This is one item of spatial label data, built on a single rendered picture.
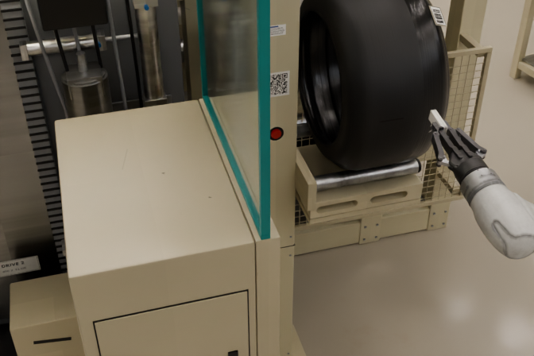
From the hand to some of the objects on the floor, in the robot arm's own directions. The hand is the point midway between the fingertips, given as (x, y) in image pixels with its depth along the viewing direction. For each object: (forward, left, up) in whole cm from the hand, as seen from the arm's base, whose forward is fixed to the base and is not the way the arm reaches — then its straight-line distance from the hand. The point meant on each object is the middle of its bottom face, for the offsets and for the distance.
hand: (438, 122), depth 181 cm
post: (+55, +12, -119) cm, 132 cm away
